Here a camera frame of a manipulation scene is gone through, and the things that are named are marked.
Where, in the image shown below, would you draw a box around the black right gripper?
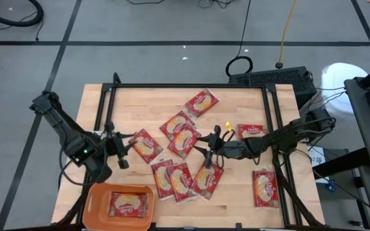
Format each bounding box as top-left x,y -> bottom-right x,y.
193,124 -> 231,169

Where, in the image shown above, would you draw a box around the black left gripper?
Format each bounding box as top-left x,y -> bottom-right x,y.
100,121 -> 137,170

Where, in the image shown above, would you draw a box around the red Orville popcorn bag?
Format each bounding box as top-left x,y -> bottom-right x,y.
150,158 -> 175,201
166,162 -> 197,205
158,110 -> 195,142
166,124 -> 202,160
108,191 -> 150,219
251,169 -> 280,209
189,158 -> 225,202
128,128 -> 164,165
236,123 -> 269,141
184,88 -> 220,118

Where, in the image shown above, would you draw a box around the orange plastic basket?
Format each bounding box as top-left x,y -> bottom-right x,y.
82,182 -> 155,231

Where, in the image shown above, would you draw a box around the white paper sheet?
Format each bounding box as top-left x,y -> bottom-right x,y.
306,146 -> 331,184

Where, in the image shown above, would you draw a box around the white round stool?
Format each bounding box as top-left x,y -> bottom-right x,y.
319,62 -> 369,116

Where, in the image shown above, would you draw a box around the grey side table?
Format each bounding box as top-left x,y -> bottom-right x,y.
344,76 -> 370,171

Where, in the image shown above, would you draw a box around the black metal table frame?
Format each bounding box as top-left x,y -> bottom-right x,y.
51,73 -> 326,231

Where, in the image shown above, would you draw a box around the black hanging cable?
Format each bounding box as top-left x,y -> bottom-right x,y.
225,0 -> 254,78

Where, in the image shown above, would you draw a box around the black computer cables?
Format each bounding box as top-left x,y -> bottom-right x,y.
300,85 -> 347,120

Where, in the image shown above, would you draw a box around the black floor cable bundle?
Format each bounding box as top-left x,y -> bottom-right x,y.
197,0 -> 237,10

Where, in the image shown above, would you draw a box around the yellow hanging cable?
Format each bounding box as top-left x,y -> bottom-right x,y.
277,0 -> 299,70

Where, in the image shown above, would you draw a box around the long black floor cable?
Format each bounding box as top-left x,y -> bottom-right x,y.
313,169 -> 370,222

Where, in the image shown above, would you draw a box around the black vacuum hose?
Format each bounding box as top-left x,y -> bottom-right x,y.
0,0 -> 44,28

